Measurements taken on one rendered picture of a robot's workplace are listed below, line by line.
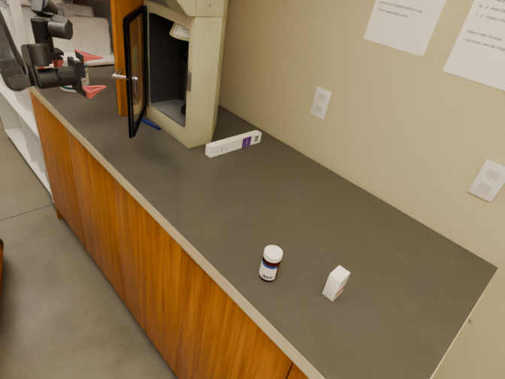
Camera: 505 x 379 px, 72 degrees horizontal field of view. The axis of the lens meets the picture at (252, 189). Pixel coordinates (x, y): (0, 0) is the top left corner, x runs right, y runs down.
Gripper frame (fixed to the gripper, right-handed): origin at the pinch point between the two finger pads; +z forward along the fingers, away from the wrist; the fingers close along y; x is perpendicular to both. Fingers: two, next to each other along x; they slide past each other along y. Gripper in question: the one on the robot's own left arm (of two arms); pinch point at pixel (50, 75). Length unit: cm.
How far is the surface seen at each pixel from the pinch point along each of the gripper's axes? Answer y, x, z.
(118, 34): 23.7, -8.9, -16.0
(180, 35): 34, -35, -21
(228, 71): 75, -16, 1
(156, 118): 31.2, -22.2, 14.6
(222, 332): 3, -103, 44
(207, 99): 38, -46, -1
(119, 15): 24.5, -9.0, -22.5
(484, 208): 73, -138, 6
